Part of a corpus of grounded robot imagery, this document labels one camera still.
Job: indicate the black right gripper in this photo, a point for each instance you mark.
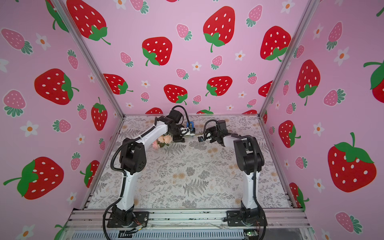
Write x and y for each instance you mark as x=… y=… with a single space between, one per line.
x=207 y=134

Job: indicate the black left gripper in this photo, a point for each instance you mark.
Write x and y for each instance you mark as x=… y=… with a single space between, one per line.
x=179 y=139

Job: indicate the pink artificial flower bouquet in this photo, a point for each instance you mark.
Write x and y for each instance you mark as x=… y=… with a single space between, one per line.
x=163 y=141

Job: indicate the blue tape dispenser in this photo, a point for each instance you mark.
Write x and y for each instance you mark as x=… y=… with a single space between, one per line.
x=191 y=127

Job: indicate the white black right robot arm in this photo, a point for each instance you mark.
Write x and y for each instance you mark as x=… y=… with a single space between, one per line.
x=250 y=161

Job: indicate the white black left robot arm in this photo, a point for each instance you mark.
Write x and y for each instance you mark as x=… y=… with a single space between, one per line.
x=130 y=159

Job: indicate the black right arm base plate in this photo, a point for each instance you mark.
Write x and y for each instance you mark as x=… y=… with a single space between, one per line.
x=240 y=218

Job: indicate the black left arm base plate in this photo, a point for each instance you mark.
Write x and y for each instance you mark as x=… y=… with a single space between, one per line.
x=129 y=220

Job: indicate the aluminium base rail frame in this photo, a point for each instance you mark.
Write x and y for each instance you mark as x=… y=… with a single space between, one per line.
x=191 y=224

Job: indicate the aluminium corner post right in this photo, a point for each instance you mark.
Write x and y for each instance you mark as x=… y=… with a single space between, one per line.
x=296 y=38

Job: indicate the aluminium corner post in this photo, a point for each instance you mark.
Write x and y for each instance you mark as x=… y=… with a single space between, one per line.
x=87 y=54
x=296 y=38

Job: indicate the aluminium corner post left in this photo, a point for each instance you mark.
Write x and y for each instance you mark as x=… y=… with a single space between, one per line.
x=87 y=54

